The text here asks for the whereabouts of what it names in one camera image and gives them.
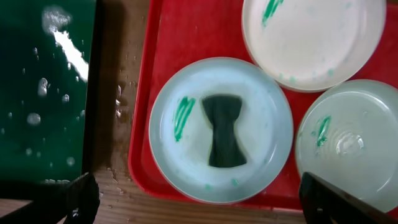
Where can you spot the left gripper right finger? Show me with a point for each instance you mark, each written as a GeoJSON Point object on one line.
{"type": "Point", "coordinates": [322, 202]}

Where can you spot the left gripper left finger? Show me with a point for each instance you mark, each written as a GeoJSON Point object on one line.
{"type": "Point", "coordinates": [75, 202]}

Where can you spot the light blue plate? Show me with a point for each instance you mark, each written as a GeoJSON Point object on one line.
{"type": "Point", "coordinates": [348, 137]}
{"type": "Point", "coordinates": [180, 135]}

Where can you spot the green sponge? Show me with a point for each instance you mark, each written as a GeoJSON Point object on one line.
{"type": "Point", "coordinates": [222, 111]}

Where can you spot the white plate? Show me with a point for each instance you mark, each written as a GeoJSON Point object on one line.
{"type": "Point", "coordinates": [312, 45]}

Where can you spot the black tray with green water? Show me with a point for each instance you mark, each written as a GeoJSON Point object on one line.
{"type": "Point", "coordinates": [45, 58]}

